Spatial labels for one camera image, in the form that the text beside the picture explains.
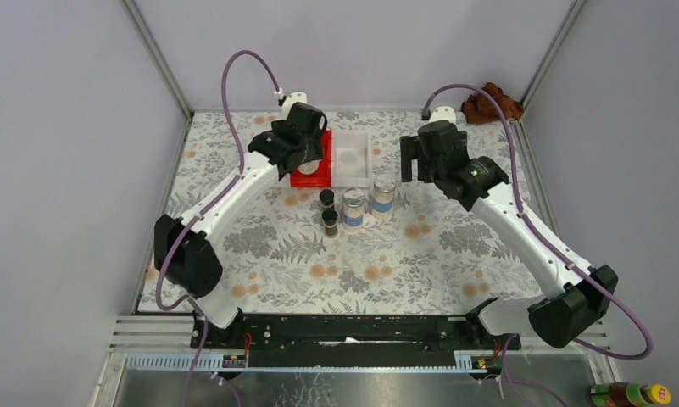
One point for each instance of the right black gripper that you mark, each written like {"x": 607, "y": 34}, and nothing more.
{"x": 410, "y": 150}

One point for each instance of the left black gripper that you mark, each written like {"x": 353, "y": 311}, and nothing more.
{"x": 313, "y": 149}

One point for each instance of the blue-label shaker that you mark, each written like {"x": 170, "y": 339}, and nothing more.
{"x": 353, "y": 209}
{"x": 382, "y": 196}

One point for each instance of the black-cap jar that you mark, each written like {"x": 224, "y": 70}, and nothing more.
{"x": 309, "y": 168}

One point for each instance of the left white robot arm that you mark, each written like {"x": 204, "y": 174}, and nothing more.
{"x": 185, "y": 247}

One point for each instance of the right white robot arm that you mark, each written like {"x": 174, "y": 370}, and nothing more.
{"x": 573, "y": 291}

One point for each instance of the red plastic bin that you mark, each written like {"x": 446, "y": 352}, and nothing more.
{"x": 322, "y": 177}

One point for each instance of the left clear plastic bin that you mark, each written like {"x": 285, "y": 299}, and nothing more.
{"x": 264, "y": 144}

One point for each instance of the clear plastic bin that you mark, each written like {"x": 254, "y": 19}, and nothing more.
{"x": 264, "y": 144}
{"x": 350, "y": 158}

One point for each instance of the brown crumpled cloth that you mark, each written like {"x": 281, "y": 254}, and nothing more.
{"x": 478, "y": 110}

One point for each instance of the right clear plastic bin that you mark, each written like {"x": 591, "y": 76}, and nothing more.
{"x": 350, "y": 158}

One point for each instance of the small dark spice bottle rear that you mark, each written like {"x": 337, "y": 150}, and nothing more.
{"x": 327, "y": 199}

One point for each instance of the small dark spice bottle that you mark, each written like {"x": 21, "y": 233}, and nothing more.
{"x": 327, "y": 199}
{"x": 329, "y": 221}

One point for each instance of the small dark spice bottle front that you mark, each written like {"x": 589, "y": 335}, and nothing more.
{"x": 329, "y": 221}

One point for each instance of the floral table mat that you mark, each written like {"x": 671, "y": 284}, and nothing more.
{"x": 429, "y": 257}

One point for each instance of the green yellow-cap bottle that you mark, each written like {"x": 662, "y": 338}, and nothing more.
{"x": 628, "y": 394}

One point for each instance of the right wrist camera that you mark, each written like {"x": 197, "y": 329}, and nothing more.
{"x": 440, "y": 113}

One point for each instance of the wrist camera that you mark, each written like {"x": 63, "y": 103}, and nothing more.
{"x": 440, "y": 113}
{"x": 285, "y": 99}

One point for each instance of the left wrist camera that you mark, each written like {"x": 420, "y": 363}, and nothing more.
{"x": 285, "y": 99}

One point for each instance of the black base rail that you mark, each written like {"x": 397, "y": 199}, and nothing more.
{"x": 351, "y": 341}

